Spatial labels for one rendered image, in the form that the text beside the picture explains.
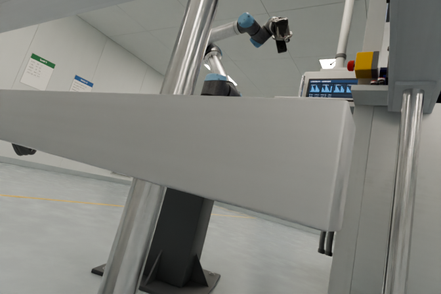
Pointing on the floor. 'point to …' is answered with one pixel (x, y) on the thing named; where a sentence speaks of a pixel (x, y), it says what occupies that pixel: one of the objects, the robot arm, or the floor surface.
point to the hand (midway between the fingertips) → (285, 39)
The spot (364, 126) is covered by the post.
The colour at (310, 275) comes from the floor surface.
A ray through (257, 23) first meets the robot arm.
